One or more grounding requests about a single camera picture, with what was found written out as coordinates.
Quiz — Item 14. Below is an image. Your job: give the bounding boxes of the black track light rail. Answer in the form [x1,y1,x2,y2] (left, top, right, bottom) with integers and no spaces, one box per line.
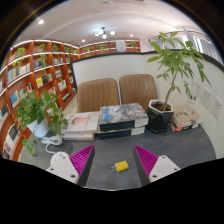
[148,29,204,43]

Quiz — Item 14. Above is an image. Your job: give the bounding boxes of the white power strip cable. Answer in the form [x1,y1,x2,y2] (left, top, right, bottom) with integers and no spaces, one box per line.
[40,133,64,155]

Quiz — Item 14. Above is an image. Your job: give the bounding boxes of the white curtains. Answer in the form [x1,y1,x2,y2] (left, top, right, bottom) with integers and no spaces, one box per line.
[184,31,221,63]

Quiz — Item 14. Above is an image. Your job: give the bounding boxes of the wooden bookshelf unit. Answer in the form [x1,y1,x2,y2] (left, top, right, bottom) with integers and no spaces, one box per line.
[0,39,141,161]

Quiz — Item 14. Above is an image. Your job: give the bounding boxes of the pothos plant in white pot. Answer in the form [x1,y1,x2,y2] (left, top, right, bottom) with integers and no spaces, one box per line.
[14,89,69,156]

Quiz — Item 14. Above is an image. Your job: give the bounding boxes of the thick white book with face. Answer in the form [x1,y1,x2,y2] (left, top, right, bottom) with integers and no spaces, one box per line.
[62,111,100,136]

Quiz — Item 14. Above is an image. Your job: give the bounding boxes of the yellow charger block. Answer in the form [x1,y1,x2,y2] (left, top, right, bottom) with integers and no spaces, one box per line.
[111,160,130,173]

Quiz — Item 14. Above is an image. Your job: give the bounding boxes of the cluster ceiling lamp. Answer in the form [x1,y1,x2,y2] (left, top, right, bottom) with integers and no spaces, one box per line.
[94,26,116,40]

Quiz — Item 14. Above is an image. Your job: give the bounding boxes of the tall plant in black pot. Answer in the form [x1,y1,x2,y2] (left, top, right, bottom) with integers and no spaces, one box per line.
[145,30,212,134]

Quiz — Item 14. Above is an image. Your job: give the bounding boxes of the thin white book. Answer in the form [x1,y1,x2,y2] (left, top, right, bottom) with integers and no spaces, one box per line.
[61,132,95,142]

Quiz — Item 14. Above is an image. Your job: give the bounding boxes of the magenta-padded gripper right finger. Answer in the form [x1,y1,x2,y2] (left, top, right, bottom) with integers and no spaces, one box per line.
[132,144,182,186]

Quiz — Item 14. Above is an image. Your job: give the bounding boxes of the thick book with dark cover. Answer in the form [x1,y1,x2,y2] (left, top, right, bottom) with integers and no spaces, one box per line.
[97,102,150,132]

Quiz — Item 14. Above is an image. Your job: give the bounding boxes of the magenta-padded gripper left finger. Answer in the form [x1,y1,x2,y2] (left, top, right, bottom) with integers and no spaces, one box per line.
[45,144,96,187]

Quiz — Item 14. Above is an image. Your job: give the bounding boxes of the dark blue-spined book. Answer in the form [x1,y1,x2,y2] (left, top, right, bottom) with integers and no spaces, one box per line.
[96,125,146,140]

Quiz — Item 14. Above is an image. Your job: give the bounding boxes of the white wall socket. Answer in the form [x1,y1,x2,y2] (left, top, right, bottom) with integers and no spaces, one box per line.
[199,87,214,108]
[211,96,224,119]

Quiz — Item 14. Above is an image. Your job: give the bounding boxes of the tan leather chair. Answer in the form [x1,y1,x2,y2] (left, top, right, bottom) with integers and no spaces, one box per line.
[118,73,158,110]
[76,78,120,114]

